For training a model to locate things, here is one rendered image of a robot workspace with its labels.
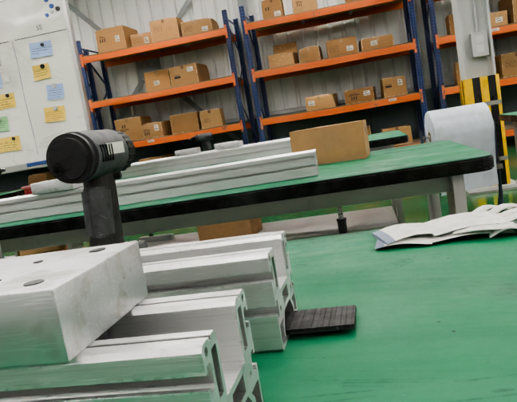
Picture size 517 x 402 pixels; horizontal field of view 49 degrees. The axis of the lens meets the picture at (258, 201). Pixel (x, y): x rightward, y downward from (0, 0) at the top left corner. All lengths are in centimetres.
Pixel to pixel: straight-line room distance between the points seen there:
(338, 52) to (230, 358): 957
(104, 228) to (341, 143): 172
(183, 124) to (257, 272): 986
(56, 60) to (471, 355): 330
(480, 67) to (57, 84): 407
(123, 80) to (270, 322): 1129
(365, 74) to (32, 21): 793
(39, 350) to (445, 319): 34
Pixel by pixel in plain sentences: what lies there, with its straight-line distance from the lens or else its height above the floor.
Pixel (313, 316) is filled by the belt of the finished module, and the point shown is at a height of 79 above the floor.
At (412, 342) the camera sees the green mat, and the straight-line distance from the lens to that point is 49.
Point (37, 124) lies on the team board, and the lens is 365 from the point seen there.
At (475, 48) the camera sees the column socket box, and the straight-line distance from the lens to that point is 602.
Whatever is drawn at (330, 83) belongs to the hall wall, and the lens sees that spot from 1080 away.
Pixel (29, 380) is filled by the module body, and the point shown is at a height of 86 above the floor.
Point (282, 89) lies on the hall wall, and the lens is 1091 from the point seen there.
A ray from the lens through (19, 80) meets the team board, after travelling 370.
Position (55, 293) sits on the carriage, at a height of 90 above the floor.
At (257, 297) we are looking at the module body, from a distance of 48.
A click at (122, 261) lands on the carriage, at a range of 38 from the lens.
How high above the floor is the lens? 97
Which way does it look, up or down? 7 degrees down
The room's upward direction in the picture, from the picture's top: 10 degrees counter-clockwise
